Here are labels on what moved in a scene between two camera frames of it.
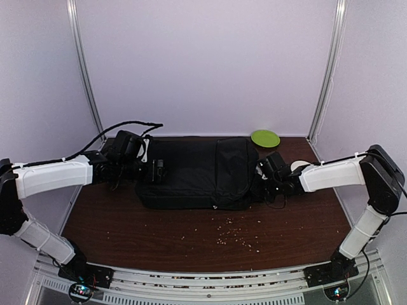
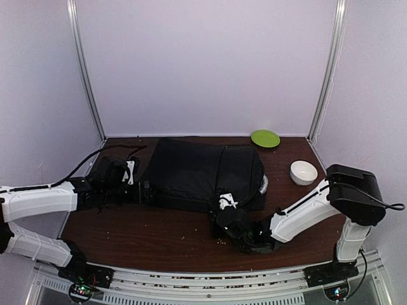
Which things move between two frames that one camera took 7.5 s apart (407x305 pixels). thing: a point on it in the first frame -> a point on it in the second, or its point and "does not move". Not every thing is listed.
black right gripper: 255,180 -> 215,229
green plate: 265,138 does not move
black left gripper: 159,176 -> 146,187
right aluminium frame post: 332,50 does not move
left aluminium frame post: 72,9 does not move
